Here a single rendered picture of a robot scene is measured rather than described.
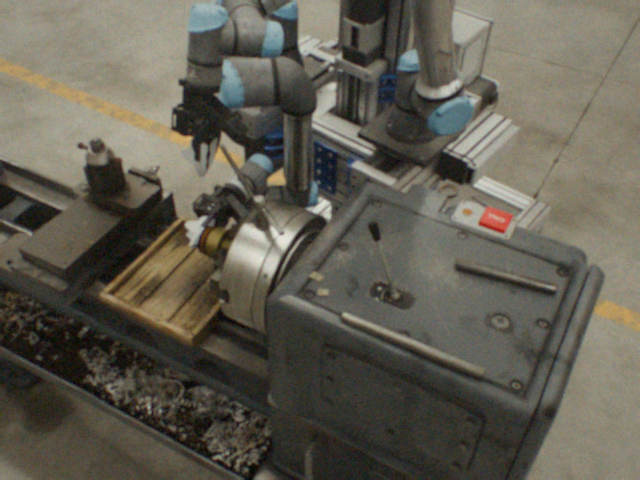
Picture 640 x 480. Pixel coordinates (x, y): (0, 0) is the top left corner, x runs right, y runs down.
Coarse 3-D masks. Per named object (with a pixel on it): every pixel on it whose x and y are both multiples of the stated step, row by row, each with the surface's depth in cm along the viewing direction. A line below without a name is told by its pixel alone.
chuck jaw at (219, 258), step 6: (216, 252) 166; (222, 252) 166; (216, 258) 166; (222, 258) 165; (216, 264) 163; (222, 264) 163; (216, 270) 162; (210, 276) 159; (216, 276) 159; (210, 282) 160; (216, 282) 159; (210, 288) 161; (216, 288) 160; (222, 294) 158; (228, 294) 157; (228, 300) 158
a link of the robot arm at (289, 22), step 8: (288, 8) 197; (296, 8) 200; (272, 16) 198; (280, 16) 197; (288, 16) 198; (296, 16) 201; (280, 24) 199; (288, 24) 200; (296, 24) 203; (288, 32) 202; (296, 32) 205; (288, 40) 204; (296, 40) 206
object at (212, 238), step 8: (208, 232) 170; (216, 232) 169; (224, 232) 168; (200, 240) 170; (208, 240) 169; (216, 240) 168; (224, 240) 169; (232, 240) 168; (200, 248) 171; (208, 248) 169; (216, 248) 167; (224, 248) 168; (208, 256) 171
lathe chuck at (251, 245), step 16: (272, 208) 159; (288, 208) 160; (240, 240) 154; (256, 240) 153; (272, 240) 152; (240, 256) 153; (256, 256) 152; (224, 272) 154; (240, 272) 153; (256, 272) 151; (224, 288) 155; (240, 288) 153; (224, 304) 159; (240, 304) 155; (240, 320) 161
